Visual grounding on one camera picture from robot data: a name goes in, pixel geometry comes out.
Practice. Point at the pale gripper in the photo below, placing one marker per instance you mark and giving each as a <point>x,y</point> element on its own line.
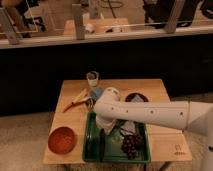
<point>107,124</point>

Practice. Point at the black brush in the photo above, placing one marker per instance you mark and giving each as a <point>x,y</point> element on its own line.
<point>101,144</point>

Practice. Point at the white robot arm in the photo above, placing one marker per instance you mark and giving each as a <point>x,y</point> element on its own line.
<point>192,116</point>

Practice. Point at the white crumpled cloth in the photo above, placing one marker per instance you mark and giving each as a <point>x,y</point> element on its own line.
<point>128,128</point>

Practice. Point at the green plastic tray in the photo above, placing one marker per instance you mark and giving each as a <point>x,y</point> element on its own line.
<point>113,143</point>

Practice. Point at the dark purple grapes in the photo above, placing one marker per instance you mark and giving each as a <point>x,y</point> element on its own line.
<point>131,144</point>

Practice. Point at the dark brown bowl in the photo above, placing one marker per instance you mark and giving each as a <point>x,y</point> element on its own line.
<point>136,97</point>

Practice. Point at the orange bowl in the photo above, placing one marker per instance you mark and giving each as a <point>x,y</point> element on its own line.
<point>62,140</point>

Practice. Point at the background wooden table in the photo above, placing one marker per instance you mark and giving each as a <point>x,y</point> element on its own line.
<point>99,26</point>

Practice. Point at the wooden handled tool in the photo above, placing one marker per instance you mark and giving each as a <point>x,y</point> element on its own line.
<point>79,99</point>

